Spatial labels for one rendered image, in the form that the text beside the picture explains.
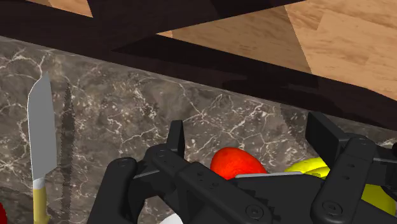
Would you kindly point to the red-orange round fruit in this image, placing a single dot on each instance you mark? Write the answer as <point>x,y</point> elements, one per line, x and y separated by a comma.
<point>232,163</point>

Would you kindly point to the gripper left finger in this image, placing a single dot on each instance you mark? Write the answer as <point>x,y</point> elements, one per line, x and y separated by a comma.
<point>198,183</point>

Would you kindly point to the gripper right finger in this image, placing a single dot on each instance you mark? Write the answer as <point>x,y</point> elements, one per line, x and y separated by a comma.
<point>347,173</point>

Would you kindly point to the red round thing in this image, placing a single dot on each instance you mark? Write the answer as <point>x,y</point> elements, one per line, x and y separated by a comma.
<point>2,214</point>

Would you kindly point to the white round thing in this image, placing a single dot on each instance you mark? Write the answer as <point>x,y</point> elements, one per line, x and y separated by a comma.
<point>172,219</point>

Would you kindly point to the marble-topped dark wood table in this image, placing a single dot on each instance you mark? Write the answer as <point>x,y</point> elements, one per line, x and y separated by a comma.
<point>124,105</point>

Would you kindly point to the yellow banana bunch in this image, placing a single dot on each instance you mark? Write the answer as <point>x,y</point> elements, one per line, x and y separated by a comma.
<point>310,166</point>

